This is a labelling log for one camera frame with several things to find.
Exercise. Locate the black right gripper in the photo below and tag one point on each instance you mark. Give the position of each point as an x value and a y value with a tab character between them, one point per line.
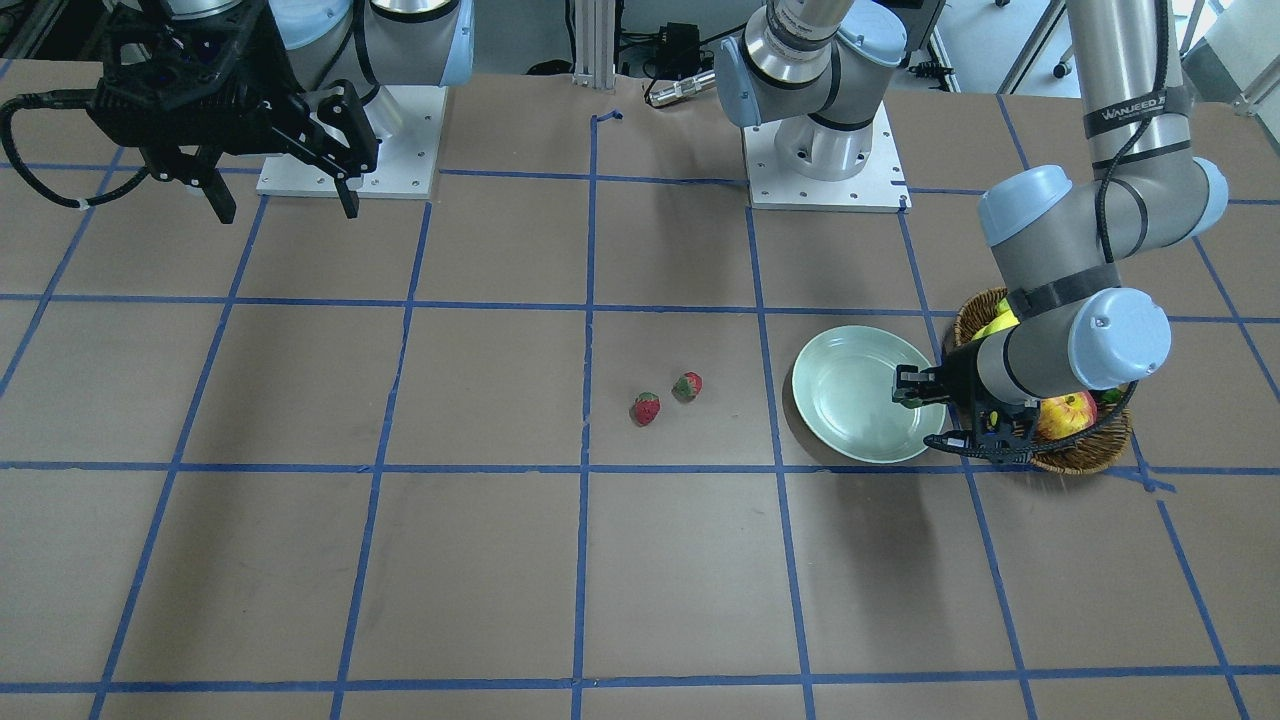
262	62

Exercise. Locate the red yellow apple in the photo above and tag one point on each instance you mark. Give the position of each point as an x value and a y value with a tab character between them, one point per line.
1062	416

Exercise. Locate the brown wicker basket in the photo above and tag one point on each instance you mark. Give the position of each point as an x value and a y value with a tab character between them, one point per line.
1085	455

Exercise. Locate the light green plate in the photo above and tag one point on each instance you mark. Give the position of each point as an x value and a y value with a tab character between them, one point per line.
842	384

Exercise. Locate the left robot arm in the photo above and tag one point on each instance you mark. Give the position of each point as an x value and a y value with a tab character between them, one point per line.
816	72

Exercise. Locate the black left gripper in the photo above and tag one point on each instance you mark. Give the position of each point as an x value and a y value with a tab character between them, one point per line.
956	380

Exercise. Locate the red strawberry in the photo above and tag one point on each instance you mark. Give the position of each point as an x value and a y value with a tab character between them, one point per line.
687	387
645	408

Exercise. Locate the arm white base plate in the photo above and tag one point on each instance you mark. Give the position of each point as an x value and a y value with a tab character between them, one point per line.
408	121
780	180

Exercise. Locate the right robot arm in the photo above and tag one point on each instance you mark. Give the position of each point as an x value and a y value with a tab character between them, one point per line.
367	43

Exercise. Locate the yellow banana bunch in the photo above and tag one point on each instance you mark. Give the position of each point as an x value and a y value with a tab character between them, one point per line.
1004	318

